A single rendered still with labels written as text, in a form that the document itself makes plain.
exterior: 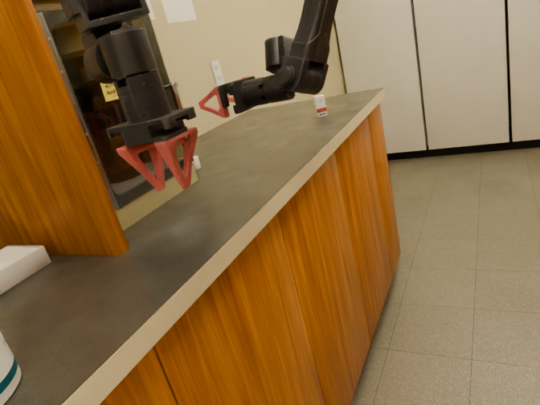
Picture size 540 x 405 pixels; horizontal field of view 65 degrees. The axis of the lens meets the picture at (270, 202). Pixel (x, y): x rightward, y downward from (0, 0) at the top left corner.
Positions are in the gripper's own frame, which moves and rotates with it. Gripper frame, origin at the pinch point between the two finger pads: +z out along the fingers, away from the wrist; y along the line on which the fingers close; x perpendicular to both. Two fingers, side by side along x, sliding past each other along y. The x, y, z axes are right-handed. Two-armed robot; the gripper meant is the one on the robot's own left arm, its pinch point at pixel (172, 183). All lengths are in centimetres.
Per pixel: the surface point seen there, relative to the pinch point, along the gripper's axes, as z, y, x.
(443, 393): 110, -19, -74
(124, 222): 14.1, 33.4, -17.8
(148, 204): 13.4, 33.4, -26.0
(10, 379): 14.1, 11.6, 23.7
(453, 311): 109, -19, -119
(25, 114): -13.0, 33.1, -6.1
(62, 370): 15.9, 8.3, 19.7
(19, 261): 11.9, 40.5, 2.2
